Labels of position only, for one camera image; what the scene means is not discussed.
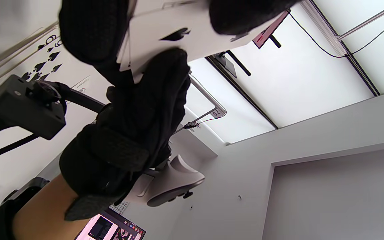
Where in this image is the red framed sign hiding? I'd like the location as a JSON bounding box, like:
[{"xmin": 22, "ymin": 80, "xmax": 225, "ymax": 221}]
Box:
[{"xmin": 252, "ymin": 10, "xmax": 291, "ymax": 50}]

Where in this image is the aluminium rail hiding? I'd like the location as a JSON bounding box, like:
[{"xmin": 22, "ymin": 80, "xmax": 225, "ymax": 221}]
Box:
[{"xmin": 335, "ymin": 0, "xmax": 384, "ymax": 41}]

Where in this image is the thin black cable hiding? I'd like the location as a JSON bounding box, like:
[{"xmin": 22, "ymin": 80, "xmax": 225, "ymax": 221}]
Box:
[{"xmin": 289, "ymin": 12, "xmax": 384, "ymax": 59}]

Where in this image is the person's left hand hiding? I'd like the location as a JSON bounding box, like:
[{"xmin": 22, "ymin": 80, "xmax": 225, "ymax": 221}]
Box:
[{"xmin": 59, "ymin": 0, "xmax": 300, "ymax": 85}]

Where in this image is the aluminium frame rig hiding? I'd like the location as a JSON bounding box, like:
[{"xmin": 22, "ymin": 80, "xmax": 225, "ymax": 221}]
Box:
[{"xmin": 172, "ymin": 75, "xmax": 227, "ymax": 134}]

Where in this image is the spades card pile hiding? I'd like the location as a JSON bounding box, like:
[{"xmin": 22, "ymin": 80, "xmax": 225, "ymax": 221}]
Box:
[{"xmin": 127, "ymin": 7, "xmax": 289, "ymax": 84}]

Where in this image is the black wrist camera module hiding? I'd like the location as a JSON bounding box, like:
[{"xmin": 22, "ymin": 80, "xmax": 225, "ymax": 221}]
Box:
[{"xmin": 0, "ymin": 177, "xmax": 50, "ymax": 205}]

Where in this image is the black glove sensor module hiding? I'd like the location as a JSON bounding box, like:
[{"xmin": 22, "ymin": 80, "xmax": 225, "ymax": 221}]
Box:
[{"xmin": 0, "ymin": 74, "xmax": 67, "ymax": 140}]

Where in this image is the black pole mount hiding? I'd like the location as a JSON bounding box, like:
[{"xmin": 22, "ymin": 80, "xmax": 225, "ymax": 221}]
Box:
[{"xmin": 212, "ymin": 50, "xmax": 252, "ymax": 79}]

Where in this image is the white grid chart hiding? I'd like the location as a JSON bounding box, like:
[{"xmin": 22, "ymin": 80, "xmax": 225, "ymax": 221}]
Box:
[{"xmin": 109, "ymin": 202, "xmax": 129, "ymax": 215}]

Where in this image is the person's right hand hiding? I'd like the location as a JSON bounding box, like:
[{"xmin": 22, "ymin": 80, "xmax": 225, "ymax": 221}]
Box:
[{"xmin": 59, "ymin": 48, "xmax": 192, "ymax": 221}]

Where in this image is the deck of playing cards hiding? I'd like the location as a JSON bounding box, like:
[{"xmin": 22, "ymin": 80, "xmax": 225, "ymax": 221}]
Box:
[{"xmin": 117, "ymin": 0, "xmax": 289, "ymax": 84}]

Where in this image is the dark computer monitor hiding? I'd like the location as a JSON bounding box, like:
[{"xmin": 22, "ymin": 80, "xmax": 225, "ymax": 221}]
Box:
[{"xmin": 74, "ymin": 208, "xmax": 146, "ymax": 240}]

